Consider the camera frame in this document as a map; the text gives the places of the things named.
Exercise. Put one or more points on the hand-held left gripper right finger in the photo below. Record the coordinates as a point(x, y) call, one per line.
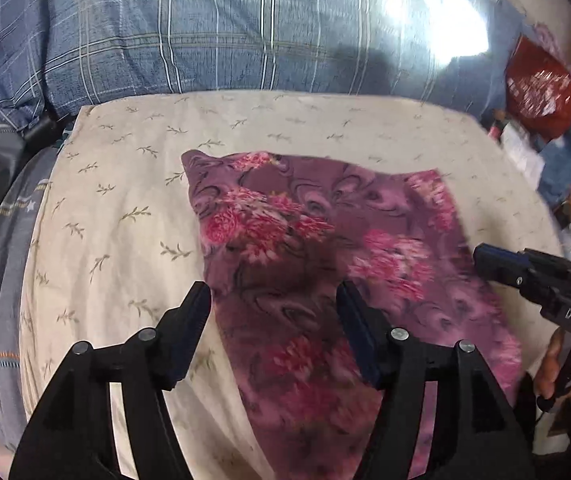
point(361, 332)

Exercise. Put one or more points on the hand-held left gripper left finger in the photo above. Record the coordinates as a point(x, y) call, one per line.
point(185, 342)

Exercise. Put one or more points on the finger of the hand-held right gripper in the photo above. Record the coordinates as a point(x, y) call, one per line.
point(508, 254)
point(500, 271)

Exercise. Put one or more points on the pink floral cloth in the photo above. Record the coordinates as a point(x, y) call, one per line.
point(315, 260)

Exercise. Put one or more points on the person's right hand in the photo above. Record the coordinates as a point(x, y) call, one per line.
point(550, 370)

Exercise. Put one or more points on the white paper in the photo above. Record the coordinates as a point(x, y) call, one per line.
point(520, 150)

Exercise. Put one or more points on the light blue cloth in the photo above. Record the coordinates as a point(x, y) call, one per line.
point(570, 160)

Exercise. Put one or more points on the cream leaf-print sheet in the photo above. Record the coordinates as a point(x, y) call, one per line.
point(130, 185)

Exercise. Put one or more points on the red plastic bag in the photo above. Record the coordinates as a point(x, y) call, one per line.
point(540, 90)

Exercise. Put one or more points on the blue plaid blanket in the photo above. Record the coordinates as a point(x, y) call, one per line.
point(215, 35)

